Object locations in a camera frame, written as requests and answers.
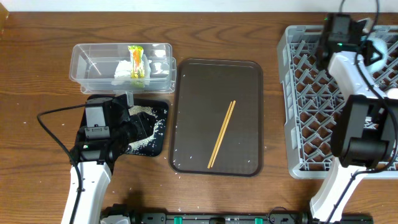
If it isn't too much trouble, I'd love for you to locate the pile of white rice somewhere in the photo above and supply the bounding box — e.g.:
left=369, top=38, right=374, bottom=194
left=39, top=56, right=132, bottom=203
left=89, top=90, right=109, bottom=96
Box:
left=125, top=105, right=168, bottom=157

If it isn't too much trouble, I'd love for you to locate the yellow green snack wrapper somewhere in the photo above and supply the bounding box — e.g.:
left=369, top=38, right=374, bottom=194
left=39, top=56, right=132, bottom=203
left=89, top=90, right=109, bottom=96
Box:
left=128, top=45, right=145, bottom=78

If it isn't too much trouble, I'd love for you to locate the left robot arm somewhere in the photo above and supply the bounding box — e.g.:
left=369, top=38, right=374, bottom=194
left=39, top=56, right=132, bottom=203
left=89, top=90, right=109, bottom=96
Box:
left=62, top=95, right=149, bottom=223

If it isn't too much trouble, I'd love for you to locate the light blue rice bowl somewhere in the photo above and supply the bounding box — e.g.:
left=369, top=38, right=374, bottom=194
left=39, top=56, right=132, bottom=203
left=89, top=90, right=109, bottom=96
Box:
left=362, top=37, right=387, bottom=73

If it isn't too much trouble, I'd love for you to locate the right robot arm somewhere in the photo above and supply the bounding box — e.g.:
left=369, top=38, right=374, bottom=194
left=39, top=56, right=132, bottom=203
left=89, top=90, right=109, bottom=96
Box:
left=310, top=13, right=397, bottom=223

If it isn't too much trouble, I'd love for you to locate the grey dishwasher rack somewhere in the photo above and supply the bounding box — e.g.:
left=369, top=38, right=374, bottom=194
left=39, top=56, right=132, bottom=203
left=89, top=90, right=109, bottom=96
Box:
left=276, top=25, right=398, bottom=180

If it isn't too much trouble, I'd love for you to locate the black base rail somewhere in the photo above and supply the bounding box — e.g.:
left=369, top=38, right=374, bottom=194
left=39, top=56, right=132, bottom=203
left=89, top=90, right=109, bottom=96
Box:
left=102, top=205, right=374, bottom=224

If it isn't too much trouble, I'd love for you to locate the pink plastic cup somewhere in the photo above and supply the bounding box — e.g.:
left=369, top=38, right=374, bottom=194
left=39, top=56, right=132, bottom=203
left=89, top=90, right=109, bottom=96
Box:
left=385, top=88, right=398, bottom=100

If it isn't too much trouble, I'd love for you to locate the white tissue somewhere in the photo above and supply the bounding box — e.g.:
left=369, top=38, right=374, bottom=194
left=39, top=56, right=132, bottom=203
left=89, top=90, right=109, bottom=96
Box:
left=111, top=59, right=151, bottom=85

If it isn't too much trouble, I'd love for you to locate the wooden chopstick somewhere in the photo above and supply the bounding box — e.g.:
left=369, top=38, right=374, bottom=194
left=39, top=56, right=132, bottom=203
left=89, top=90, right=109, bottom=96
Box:
left=207, top=100, right=234, bottom=169
left=210, top=100, right=236, bottom=169

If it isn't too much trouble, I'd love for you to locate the black tray lid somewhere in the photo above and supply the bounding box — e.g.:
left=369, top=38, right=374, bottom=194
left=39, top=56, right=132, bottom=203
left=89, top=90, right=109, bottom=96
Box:
left=76, top=95, right=169, bottom=161

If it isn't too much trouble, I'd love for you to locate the clear plastic waste bin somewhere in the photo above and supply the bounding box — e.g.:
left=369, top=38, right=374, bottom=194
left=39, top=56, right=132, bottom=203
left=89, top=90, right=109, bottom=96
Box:
left=70, top=43, right=177, bottom=94

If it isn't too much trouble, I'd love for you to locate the brown serving tray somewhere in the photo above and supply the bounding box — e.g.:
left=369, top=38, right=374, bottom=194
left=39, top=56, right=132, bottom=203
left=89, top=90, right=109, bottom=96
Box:
left=169, top=58, right=264, bottom=177

